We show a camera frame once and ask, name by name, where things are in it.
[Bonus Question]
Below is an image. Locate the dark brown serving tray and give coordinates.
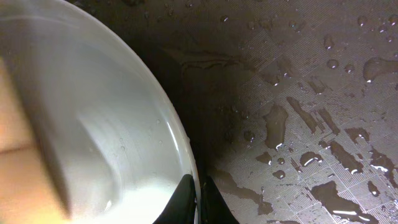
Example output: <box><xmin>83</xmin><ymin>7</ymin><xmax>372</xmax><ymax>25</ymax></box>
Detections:
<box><xmin>75</xmin><ymin>0</ymin><xmax>397</xmax><ymax>223</ymax></box>

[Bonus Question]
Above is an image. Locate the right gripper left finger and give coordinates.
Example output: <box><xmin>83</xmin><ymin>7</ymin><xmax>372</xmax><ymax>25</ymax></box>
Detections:
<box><xmin>154</xmin><ymin>174</ymin><xmax>196</xmax><ymax>224</ymax></box>

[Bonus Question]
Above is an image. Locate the light blue plate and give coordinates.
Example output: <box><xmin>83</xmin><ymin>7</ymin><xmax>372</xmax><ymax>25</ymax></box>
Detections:
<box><xmin>1</xmin><ymin>1</ymin><xmax>200</xmax><ymax>223</ymax></box>

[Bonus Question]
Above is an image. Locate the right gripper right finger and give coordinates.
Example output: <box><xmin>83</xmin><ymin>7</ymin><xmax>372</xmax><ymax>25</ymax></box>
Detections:
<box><xmin>201</xmin><ymin>176</ymin><xmax>239</xmax><ymax>224</ymax></box>

